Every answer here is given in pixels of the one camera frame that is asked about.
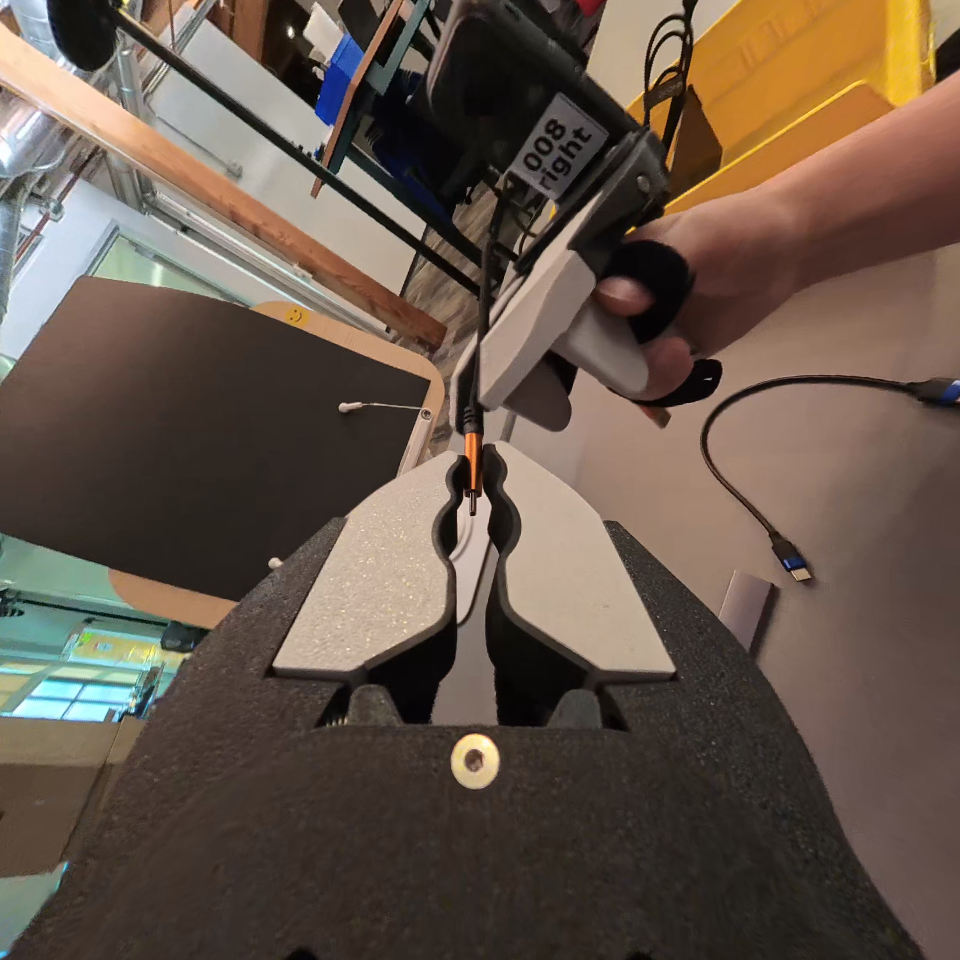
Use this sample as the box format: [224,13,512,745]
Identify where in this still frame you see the black cable with orange plugs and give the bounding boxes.
[459,176,519,520]

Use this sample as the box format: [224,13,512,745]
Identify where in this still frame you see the wooden board with black panel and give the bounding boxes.
[0,276,445,630]

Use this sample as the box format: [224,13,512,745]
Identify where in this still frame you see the wooden top desk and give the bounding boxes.
[311,0,436,198]

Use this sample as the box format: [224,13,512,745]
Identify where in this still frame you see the silver ventilation ducts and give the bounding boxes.
[0,0,144,301]

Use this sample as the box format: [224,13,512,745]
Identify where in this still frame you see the person's right hand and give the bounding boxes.
[596,187,811,402]

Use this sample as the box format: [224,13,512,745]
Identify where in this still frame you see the blue plastic bin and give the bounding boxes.
[315,33,365,125]

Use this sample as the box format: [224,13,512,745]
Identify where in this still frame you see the black cable with blue plugs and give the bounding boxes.
[699,375,960,588]

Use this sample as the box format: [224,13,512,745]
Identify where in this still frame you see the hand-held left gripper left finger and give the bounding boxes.
[271,450,462,680]

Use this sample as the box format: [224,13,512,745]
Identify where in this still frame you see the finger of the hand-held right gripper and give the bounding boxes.
[448,262,526,432]
[474,191,624,412]

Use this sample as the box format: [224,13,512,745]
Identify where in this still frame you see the black boom pole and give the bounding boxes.
[112,3,485,295]

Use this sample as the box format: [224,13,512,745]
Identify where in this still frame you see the plain brown cardboard box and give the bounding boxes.
[0,716,144,879]

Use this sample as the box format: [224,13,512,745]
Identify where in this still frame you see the white paper strip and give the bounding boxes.
[718,570,774,654]

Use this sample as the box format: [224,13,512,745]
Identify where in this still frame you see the bundle of black cables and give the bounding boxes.
[641,0,702,162]

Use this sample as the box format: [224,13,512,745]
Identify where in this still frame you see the yellow plastic bin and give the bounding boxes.
[626,0,939,219]

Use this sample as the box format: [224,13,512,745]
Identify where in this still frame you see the person's right forearm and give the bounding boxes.
[780,90,960,294]

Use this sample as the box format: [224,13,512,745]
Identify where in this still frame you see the black fuzzy microphone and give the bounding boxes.
[46,0,121,72]

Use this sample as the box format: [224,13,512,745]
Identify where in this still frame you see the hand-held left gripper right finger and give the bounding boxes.
[483,441,678,684]

